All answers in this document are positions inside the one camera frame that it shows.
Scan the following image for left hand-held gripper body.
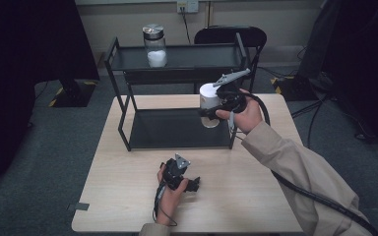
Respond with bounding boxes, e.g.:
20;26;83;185
161;152;192;192

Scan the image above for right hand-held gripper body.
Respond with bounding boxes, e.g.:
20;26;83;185
212;67;252;115

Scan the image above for white cup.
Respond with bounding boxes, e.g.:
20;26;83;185
199;82;224;129

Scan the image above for black metal two-tier rack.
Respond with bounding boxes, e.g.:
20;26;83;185
103;31;260;152

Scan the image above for person's right hand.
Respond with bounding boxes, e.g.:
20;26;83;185
215;88;264;136

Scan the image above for person's left hand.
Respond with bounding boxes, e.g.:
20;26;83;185
156;162;190;226

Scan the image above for black chair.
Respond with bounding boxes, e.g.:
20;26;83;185
194;25;268;94

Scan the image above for glass jar with white powder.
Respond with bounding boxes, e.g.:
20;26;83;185
142;23;169;69

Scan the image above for grey tape strip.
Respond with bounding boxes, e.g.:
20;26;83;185
67;202;91;211

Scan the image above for black stand base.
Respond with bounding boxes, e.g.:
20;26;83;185
48;78;98;108

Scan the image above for dark equipment stand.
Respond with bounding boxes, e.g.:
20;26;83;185
270;0;378;161

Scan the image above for black curtain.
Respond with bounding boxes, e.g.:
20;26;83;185
0;0;101;190

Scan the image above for left hand-held gripper cable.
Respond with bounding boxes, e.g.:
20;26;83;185
152;182;179;228

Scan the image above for hand-held gripper cable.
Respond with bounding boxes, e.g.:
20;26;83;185
239;92;378;236
152;182;179;228

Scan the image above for black socket cable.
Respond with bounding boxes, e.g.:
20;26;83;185
180;6;192;45

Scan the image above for black floor cable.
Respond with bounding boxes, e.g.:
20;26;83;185
289;92;331;149

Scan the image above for wall socket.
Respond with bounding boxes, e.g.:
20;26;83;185
176;0;200;14

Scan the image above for right hand-held gripper cable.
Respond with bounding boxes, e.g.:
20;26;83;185
239;92;378;236

